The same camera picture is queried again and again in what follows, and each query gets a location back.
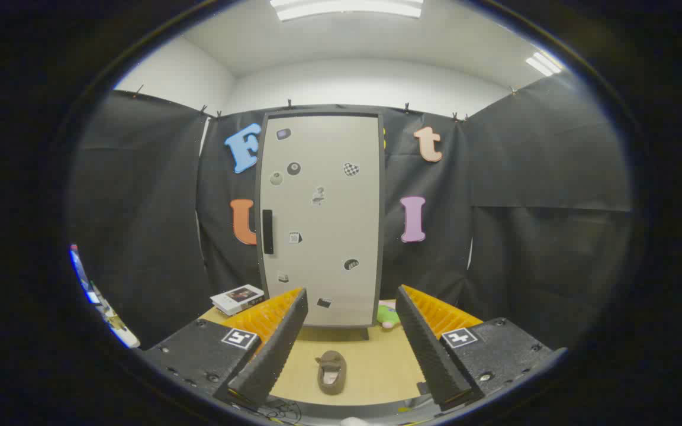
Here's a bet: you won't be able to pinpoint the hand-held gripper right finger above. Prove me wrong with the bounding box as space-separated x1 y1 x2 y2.
395 284 568 412

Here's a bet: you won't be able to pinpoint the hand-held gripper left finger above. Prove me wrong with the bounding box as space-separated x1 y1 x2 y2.
140 287 309 412

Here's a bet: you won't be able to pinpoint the brown slipper shoe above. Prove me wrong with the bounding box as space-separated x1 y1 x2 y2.
316 350 348 396

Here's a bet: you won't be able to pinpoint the grey shoe cabinet door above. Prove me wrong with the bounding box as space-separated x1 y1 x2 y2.
257 114 381 328

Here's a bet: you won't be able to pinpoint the grey shoe cabinet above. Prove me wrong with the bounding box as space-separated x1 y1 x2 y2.
255 106 387 341

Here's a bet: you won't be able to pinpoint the pink green plush toy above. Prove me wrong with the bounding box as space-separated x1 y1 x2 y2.
377 299 402 330

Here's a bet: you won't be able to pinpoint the white cover book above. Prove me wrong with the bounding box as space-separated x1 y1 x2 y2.
210 284 265 317

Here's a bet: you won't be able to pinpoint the black backdrop cloth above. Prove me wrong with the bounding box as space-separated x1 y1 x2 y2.
69 74 635 356

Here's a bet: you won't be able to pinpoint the blue round-print sign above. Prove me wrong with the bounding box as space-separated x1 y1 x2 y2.
69 244 90 296

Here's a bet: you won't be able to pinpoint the small ceiling light panel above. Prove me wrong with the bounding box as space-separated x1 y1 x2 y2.
525 51 564 78

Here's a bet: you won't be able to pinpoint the long ceiling light panel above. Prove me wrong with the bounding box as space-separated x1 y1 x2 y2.
269 0 424 22

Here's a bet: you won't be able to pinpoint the black floor cables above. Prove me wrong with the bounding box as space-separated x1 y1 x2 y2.
258 398 303 424

